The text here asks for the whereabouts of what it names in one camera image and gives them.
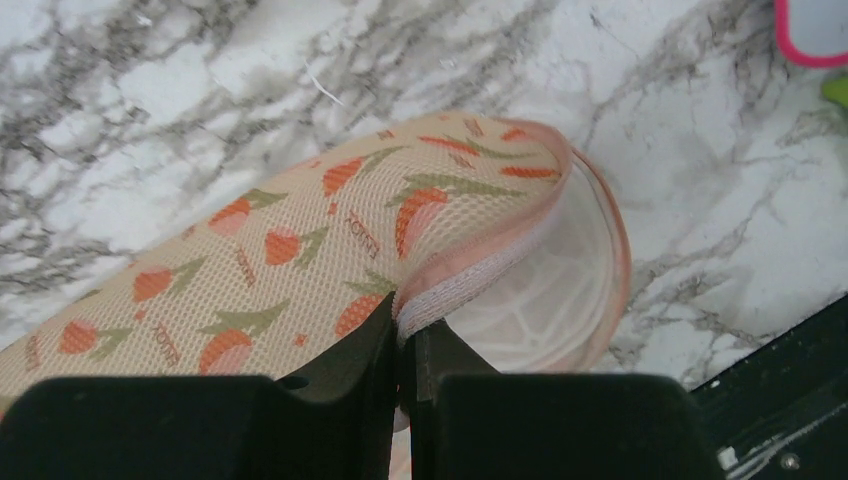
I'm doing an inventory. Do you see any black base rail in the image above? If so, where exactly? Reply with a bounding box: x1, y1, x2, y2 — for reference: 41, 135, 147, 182
692, 298, 847, 480

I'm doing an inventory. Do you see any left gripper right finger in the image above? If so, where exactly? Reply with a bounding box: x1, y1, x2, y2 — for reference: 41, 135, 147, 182
400, 321, 724, 479

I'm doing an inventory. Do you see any peach floral mesh laundry bag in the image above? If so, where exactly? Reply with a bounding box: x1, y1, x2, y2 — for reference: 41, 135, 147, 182
0, 111, 633, 480

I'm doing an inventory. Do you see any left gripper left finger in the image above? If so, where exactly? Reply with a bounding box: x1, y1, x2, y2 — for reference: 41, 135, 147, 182
1, 300, 396, 479

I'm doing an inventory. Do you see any pink framed whiteboard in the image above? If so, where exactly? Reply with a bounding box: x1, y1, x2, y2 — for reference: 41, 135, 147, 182
774, 0, 847, 69

